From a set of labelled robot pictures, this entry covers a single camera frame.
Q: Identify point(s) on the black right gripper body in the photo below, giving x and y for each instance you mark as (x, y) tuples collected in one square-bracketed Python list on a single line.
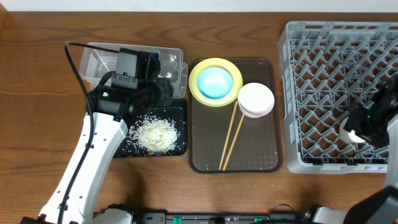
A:
[(356, 121)]

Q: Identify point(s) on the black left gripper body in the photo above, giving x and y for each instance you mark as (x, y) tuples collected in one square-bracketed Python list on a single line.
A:
[(166, 93)]

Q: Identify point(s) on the small white cup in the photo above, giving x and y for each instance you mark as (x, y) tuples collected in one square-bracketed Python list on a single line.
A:
[(349, 136)]

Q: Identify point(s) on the rice food scraps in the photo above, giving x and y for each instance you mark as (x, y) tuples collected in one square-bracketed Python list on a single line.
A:
[(152, 135)]

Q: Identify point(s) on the light blue bowl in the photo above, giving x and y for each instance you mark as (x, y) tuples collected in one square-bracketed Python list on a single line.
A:
[(214, 83)]

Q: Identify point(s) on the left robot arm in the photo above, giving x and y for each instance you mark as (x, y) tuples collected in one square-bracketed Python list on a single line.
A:
[(117, 100)]

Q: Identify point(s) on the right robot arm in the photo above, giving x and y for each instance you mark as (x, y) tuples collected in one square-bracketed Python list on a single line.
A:
[(380, 207)]

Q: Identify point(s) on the clear plastic waste bin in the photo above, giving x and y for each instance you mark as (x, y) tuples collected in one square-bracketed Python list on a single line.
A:
[(95, 63)]

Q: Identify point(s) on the black waste tray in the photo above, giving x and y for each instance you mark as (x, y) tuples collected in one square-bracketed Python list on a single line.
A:
[(177, 111)]

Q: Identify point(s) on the grey dishwasher rack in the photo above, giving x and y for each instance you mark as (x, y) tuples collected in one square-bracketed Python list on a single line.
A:
[(326, 68)]

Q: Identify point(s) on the yellow plate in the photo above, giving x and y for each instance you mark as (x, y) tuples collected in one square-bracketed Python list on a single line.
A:
[(231, 68)]

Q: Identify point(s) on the brown serving tray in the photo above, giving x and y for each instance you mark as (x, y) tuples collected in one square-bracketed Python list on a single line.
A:
[(258, 147)]

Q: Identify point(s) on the right wooden chopstick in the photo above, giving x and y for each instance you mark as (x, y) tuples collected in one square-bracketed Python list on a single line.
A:
[(233, 142)]

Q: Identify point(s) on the pink white bowl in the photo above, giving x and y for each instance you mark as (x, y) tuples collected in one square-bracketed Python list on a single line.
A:
[(255, 100)]

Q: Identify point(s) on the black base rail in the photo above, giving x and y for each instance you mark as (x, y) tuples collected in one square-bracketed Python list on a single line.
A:
[(217, 218)]

